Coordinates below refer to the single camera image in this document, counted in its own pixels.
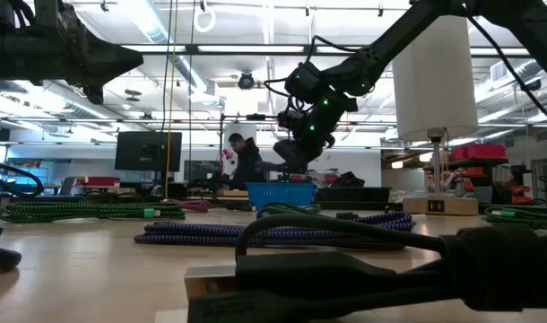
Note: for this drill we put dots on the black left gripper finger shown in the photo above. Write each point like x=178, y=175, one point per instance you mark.
x=116, y=60

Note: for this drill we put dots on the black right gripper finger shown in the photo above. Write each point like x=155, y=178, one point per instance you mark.
x=296, y=157

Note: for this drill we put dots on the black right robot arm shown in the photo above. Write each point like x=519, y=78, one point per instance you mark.
x=390, y=40

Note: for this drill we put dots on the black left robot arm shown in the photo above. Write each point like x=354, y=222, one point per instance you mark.
x=4, y=18

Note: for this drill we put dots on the blue plastic basket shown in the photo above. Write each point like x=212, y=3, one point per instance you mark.
x=280, y=195

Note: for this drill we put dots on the person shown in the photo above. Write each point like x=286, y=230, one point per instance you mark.
x=249, y=161

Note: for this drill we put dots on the black bag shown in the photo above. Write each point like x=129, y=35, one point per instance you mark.
x=349, y=180

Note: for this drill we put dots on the pink object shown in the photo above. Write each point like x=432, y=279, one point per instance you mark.
x=228, y=154

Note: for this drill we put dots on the black tray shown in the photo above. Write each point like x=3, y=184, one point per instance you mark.
x=354, y=195

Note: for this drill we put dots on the black monitor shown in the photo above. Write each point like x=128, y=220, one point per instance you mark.
x=139, y=150

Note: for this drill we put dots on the small dark screen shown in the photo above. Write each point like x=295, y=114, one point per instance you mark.
x=202, y=170

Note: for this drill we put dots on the red box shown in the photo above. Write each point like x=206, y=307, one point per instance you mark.
x=98, y=181

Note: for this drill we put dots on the white shade wooden base lamp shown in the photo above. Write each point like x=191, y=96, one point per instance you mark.
x=435, y=81

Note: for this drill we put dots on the red storage bins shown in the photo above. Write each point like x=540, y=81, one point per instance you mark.
x=480, y=151

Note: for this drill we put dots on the black storage shelf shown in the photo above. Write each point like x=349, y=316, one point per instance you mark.
x=480, y=162

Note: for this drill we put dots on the white air vent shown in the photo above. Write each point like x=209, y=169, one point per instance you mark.
x=499, y=71

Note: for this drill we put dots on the small red bins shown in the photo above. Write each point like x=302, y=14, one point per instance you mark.
x=519, y=194

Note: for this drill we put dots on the round black ceiling camera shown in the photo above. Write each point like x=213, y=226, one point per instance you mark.
x=246, y=81

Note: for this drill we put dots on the black wall camera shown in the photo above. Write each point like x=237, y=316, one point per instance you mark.
x=531, y=85

